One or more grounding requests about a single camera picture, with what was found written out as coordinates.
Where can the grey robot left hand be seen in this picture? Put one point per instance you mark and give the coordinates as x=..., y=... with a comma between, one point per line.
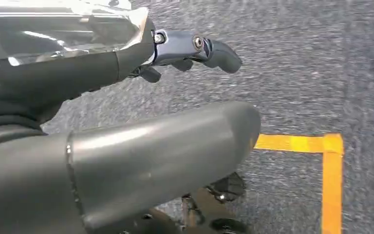
x=158, y=155

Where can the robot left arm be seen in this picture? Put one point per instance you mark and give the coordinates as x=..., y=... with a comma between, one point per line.
x=3, y=126

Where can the yellow floor tape square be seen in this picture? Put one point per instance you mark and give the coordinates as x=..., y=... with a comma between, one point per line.
x=332, y=193

